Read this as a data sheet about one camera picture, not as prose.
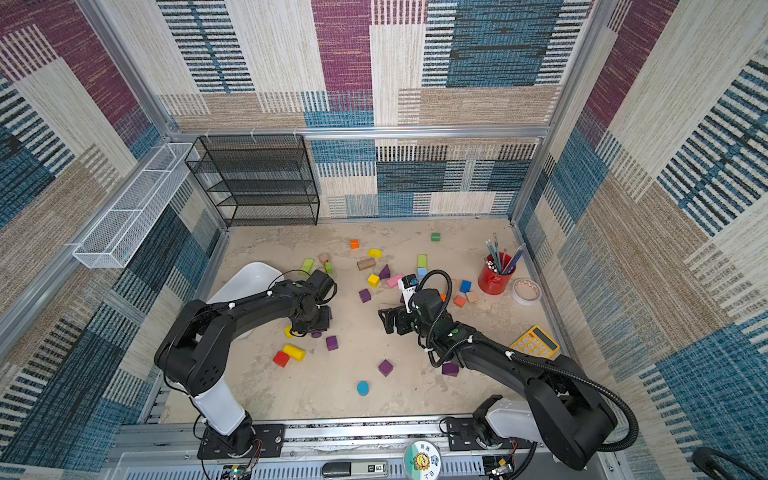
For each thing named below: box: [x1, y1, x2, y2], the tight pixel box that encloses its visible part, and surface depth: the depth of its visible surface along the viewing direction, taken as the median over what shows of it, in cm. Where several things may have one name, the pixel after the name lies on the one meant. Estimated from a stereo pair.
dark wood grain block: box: [357, 257, 376, 271], surface depth 109 cm
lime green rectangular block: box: [417, 254, 428, 269], surface depth 110 cm
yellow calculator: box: [510, 325, 560, 359], surface depth 89 cm
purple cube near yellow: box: [326, 336, 339, 351], surface depth 89 cm
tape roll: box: [512, 277, 542, 307], surface depth 101 cm
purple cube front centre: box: [378, 359, 393, 377], surface depth 85 cm
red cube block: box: [273, 351, 290, 368], surface depth 87 cm
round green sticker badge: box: [404, 440, 442, 480], surface depth 65 cm
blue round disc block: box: [357, 380, 369, 397], surface depth 83 cm
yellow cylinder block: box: [283, 344, 307, 362], surface depth 88 cm
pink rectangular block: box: [386, 274, 404, 288], surface depth 104 cm
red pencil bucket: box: [478, 252, 517, 295], surface depth 97 cm
